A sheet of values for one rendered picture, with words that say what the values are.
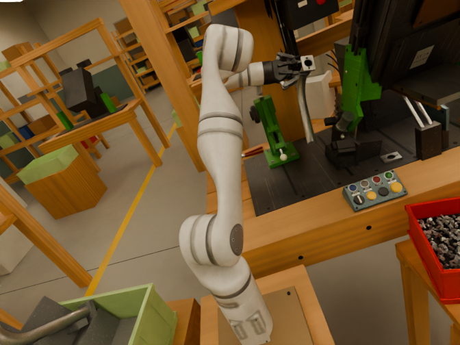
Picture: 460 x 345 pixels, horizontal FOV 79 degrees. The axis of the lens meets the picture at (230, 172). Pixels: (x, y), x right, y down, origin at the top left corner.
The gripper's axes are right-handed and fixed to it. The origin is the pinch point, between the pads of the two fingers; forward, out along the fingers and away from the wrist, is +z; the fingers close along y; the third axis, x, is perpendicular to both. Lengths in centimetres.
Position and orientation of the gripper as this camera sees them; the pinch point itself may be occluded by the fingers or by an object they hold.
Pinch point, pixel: (303, 68)
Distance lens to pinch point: 103.4
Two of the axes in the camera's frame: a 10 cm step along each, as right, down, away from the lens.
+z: 9.9, -1.3, -0.1
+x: 0.4, 2.3, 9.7
